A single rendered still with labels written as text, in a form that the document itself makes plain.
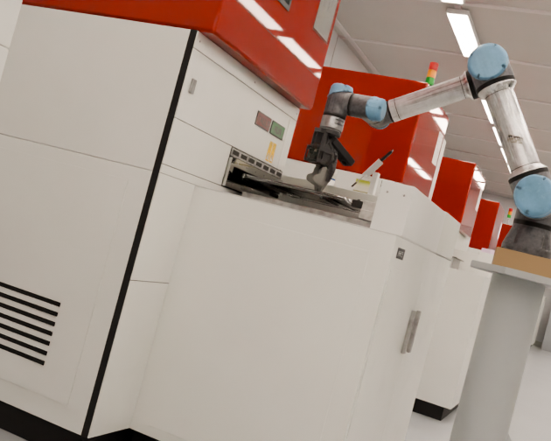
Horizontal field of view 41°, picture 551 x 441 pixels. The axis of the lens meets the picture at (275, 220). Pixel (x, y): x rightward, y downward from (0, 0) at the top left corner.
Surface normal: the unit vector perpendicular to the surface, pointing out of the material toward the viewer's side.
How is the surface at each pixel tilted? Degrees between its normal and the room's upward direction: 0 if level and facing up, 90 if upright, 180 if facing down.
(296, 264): 90
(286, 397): 90
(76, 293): 90
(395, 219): 90
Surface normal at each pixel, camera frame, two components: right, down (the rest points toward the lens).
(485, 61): -0.40, -0.22
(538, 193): -0.34, 0.04
